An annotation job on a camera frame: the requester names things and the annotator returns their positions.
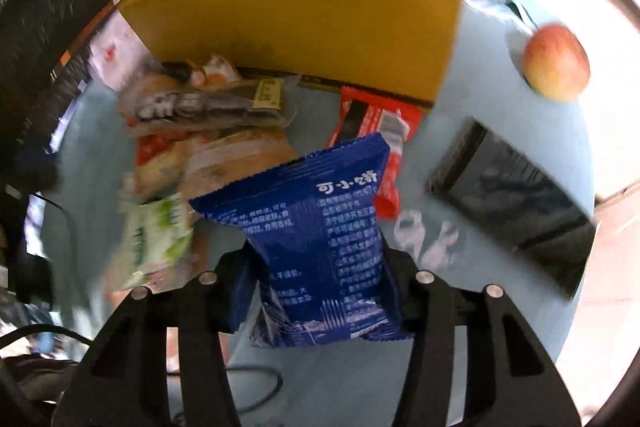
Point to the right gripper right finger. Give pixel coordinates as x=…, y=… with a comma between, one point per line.
x=398, y=299

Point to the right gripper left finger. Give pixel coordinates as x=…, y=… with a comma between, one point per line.
x=239, y=273

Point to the blue snack bag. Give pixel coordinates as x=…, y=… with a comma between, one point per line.
x=313, y=221

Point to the rice cracker pack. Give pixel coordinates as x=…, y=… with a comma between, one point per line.
x=158, y=165

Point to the red snack packet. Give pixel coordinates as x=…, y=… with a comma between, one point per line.
x=383, y=124

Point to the green white snack bag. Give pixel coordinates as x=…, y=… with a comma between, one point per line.
x=155, y=248

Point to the black tablet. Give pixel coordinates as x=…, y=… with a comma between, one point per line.
x=503, y=192

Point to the black clear duck snack bag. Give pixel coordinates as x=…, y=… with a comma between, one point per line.
x=157, y=104

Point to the white floral tissue pack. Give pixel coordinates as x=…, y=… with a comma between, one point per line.
x=117, y=54

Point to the red yellow apple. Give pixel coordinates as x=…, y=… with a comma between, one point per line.
x=555, y=64

